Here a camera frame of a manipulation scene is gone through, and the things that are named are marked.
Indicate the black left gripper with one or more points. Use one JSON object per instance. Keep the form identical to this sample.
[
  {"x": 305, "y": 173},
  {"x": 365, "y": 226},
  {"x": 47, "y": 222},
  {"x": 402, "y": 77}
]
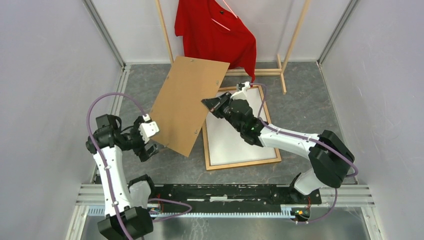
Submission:
[{"x": 144, "y": 155}]

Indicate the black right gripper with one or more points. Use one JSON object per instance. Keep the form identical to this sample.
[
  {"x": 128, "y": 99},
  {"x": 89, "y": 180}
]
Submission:
[{"x": 213, "y": 104}]

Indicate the brown fibreboard backing board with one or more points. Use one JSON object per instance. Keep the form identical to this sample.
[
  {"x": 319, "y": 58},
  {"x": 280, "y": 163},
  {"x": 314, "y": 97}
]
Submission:
[{"x": 178, "y": 109}]

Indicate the plant photo print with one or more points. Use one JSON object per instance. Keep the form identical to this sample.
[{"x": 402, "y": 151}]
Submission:
[{"x": 232, "y": 145}]

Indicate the brown wooden picture frame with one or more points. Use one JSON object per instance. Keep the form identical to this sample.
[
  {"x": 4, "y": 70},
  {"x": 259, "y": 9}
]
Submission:
[{"x": 242, "y": 164}]

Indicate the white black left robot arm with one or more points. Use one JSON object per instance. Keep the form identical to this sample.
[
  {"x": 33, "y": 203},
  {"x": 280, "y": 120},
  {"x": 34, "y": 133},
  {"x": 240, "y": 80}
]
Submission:
[{"x": 126, "y": 215}]

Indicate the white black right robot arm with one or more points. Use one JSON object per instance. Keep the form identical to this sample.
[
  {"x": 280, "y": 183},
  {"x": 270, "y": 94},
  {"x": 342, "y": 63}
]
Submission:
[{"x": 330, "y": 158}]

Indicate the light wooden clothes rack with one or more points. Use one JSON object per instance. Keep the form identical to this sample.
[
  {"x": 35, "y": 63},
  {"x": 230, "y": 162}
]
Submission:
[{"x": 282, "y": 65}]

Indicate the red t-shirt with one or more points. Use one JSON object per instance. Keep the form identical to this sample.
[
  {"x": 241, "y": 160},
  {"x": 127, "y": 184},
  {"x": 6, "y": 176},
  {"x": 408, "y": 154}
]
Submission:
[{"x": 203, "y": 39}]

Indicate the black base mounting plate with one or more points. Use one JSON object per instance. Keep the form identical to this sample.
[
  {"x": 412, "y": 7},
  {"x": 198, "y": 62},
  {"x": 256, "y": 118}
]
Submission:
[{"x": 253, "y": 199}]

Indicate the pink clothes hanger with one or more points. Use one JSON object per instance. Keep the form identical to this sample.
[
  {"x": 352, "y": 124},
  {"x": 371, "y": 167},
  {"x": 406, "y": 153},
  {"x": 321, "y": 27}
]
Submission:
[{"x": 221, "y": 16}]

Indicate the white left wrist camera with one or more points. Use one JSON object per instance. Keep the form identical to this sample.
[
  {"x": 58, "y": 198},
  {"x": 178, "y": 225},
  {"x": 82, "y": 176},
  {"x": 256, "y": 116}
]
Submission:
[{"x": 148, "y": 128}]

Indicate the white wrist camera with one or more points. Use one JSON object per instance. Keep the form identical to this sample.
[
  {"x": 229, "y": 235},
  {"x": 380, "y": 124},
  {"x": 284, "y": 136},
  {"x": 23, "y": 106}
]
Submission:
[
  {"x": 241, "y": 91},
  {"x": 148, "y": 128}
]

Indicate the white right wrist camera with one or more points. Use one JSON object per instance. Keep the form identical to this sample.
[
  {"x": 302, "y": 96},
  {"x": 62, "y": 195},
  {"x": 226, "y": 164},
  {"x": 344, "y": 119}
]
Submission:
[{"x": 241, "y": 91}]

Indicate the grey slotted cable duct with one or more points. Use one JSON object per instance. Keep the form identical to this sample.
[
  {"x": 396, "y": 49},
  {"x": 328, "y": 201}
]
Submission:
[{"x": 283, "y": 213}]

